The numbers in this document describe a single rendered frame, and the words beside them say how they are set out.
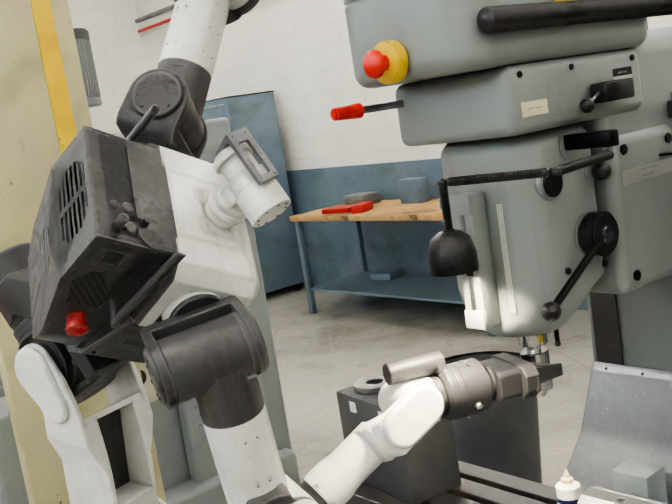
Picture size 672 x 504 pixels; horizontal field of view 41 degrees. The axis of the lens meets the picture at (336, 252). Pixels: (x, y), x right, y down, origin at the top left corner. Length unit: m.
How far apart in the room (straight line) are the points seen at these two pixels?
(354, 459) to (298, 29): 7.51
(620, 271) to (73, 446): 0.94
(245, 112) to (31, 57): 5.94
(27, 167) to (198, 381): 1.73
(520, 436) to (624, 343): 1.68
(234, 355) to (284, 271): 7.72
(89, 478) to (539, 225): 0.85
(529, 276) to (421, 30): 0.40
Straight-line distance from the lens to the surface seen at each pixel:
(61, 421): 1.56
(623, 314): 1.87
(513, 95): 1.30
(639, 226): 1.54
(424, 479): 1.75
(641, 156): 1.54
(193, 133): 1.48
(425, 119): 1.41
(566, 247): 1.42
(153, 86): 1.43
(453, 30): 1.24
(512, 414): 3.46
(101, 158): 1.29
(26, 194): 2.83
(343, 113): 1.35
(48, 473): 2.95
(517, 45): 1.30
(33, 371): 1.57
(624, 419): 1.88
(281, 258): 8.88
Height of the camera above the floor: 1.70
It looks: 9 degrees down
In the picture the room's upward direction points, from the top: 9 degrees counter-clockwise
